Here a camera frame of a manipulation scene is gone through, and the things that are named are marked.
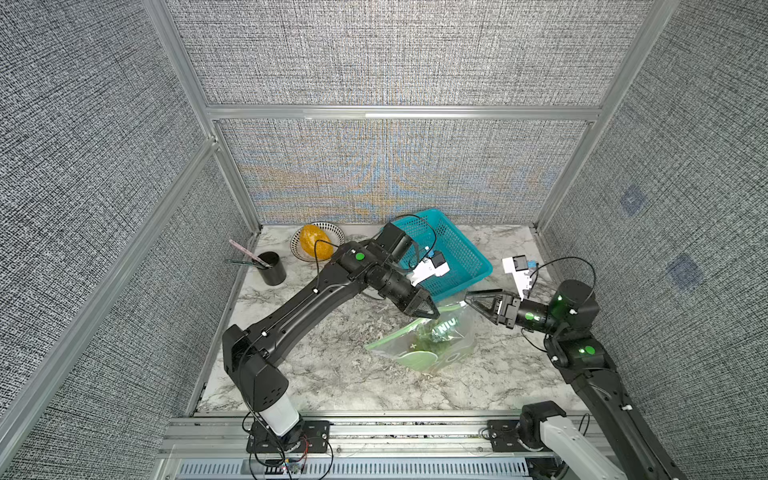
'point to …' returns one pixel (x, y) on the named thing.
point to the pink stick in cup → (250, 254)
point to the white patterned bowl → (334, 232)
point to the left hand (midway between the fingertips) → (441, 314)
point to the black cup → (276, 274)
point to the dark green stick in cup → (243, 262)
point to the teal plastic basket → (432, 232)
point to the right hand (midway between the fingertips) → (470, 296)
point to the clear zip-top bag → (396, 345)
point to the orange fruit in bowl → (316, 242)
